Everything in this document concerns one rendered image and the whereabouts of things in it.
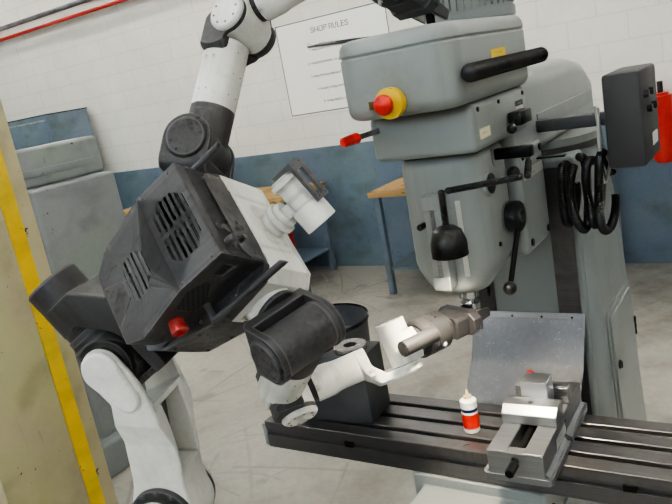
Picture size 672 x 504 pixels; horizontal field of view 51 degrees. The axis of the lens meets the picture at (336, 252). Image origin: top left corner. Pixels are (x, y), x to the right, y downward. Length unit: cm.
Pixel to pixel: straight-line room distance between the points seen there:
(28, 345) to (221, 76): 165
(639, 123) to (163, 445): 121
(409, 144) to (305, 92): 541
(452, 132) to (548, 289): 71
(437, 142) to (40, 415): 195
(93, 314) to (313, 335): 46
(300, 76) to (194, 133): 556
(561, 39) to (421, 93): 452
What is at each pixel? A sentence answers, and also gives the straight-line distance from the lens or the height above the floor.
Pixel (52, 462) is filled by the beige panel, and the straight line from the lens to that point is 298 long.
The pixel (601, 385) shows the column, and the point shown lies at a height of 88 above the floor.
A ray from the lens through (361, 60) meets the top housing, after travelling 143.
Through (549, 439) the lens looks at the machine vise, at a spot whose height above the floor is 101.
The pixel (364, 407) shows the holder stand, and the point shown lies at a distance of 190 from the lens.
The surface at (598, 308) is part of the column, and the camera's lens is 205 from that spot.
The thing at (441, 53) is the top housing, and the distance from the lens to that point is 137.
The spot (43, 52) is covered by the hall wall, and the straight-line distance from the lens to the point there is 954.
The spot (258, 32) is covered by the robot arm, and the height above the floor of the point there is 194.
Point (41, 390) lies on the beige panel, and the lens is 290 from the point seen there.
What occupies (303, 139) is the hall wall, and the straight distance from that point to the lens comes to 699.
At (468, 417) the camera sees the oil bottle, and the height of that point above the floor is 98.
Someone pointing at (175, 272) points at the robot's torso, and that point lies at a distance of 119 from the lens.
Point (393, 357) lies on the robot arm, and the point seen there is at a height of 123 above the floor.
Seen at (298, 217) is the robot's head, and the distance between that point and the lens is 129.
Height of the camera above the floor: 183
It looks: 14 degrees down
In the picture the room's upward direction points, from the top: 11 degrees counter-clockwise
